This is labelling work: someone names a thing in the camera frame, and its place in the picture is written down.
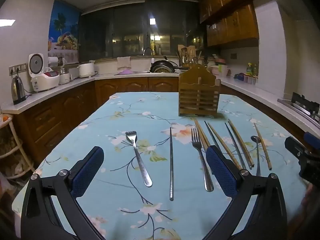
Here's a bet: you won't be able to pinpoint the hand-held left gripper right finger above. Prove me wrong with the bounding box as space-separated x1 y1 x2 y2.
200 145 288 240

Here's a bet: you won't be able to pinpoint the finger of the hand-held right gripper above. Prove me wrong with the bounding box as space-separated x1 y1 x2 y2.
284 136 307 159
304 132 320 152

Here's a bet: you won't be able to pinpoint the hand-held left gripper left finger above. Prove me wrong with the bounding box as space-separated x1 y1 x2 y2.
20 146 105 240

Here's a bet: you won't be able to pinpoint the wooden chopstick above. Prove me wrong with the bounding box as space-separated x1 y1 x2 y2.
253 122 273 171
193 119 211 152
207 122 242 171
227 119 254 168

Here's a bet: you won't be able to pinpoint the long-tined steel fork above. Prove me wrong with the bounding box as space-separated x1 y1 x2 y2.
191 128 214 192

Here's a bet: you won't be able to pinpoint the metal chopstick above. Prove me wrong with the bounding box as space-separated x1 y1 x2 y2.
204 120 218 147
224 122 247 170
169 127 174 201

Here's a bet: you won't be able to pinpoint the wooden slatted utensil holder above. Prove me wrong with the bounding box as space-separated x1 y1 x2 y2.
178 64 221 117

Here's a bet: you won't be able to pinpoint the person's right forearm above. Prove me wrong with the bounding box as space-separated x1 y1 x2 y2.
287 181 320 240

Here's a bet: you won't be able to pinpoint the gas stove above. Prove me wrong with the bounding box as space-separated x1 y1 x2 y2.
277 92 320 123

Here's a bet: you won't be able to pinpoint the small steel spoon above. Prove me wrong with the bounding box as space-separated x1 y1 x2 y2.
250 135 262 177

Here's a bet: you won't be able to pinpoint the short-tined steel fork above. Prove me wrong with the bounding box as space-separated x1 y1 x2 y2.
125 130 153 188

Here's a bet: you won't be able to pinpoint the wooden base cabinets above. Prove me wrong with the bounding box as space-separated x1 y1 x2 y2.
12 77 310 167

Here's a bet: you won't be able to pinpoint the blue floral tablecloth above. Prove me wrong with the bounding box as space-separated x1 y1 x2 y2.
12 92 310 240

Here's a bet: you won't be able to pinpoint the white kitchen countertop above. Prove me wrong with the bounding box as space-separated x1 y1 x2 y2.
0 69 320 137

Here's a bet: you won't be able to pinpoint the white storage rack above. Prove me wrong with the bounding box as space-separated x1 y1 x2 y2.
0 113 36 181

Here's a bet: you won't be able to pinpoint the cooking oil bottle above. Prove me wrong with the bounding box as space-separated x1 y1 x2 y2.
246 62 258 77

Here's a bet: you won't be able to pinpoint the small white cooker pot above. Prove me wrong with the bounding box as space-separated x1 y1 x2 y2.
59 65 73 85

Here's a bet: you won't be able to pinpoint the white countertop appliance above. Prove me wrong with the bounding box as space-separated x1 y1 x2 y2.
78 63 96 78

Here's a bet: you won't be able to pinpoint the white rice cooker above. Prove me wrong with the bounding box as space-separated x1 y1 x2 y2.
28 53 60 93

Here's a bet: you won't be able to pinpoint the white ceramic pot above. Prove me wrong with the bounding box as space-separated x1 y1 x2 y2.
209 55 229 77

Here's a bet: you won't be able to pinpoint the steel electric kettle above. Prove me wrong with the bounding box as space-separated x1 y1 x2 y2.
11 76 27 105

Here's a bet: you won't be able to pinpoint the hanging dish towel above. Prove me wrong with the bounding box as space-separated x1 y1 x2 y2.
117 57 132 71

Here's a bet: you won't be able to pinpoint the paper towel roll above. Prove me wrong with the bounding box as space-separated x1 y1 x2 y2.
47 56 60 68

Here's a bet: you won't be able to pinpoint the cutlery drainer rack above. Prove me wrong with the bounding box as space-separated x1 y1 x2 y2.
177 44 198 69

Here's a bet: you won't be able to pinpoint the black frying pan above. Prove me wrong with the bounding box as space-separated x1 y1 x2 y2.
150 59 179 74

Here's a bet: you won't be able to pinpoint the wooden upper cabinets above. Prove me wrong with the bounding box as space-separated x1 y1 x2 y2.
199 0 266 47

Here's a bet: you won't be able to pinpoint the dark kitchen window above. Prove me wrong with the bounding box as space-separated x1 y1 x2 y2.
79 0 200 63

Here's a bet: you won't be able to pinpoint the wall socket strip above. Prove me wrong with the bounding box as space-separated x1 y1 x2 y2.
9 63 27 75

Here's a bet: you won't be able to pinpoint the fruit wall poster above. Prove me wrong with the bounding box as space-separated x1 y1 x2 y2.
48 0 81 64

